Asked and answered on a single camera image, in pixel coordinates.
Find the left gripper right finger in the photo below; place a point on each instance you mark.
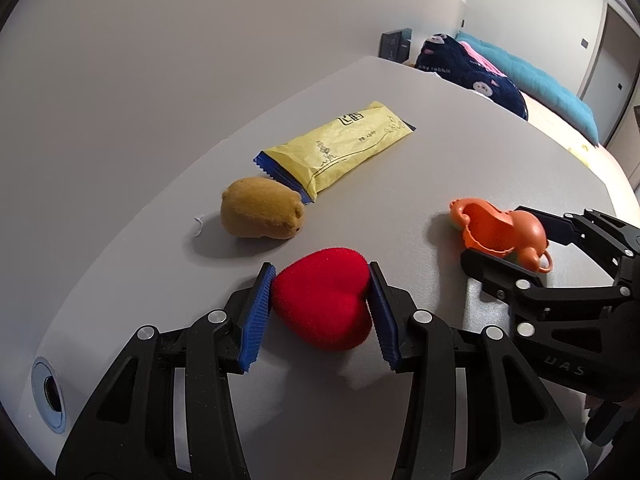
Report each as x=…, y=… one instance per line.
x=476, y=408

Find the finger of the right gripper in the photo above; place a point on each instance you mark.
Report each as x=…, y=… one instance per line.
x=605, y=239
x=505, y=284

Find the teal long pillow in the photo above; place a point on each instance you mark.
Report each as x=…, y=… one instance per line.
x=539, y=85

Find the grey door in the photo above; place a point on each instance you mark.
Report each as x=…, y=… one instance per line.
x=613, y=74

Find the pink bed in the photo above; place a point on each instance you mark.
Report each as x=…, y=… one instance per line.
x=597, y=158

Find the person's right hand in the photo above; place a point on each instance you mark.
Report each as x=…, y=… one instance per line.
x=606, y=418

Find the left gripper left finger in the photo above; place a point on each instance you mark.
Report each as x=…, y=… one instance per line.
x=163, y=408

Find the yellow snack wrapper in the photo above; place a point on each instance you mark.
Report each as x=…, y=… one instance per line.
x=314, y=161

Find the black bedside device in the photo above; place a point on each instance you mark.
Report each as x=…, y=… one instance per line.
x=395, y=45

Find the red heart plush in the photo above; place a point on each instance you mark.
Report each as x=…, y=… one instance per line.
x=322, y=299

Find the brown plush toy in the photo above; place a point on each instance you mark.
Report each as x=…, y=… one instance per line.
x=256, y=207

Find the orange plastic toy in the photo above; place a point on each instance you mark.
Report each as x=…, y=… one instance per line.
x=502, y=233

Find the silver desk cable grommet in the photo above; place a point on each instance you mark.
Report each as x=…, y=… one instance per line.
x=47, y=395

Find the dark navy patterned blanket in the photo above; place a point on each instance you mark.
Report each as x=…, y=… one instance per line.
x=444, y=56

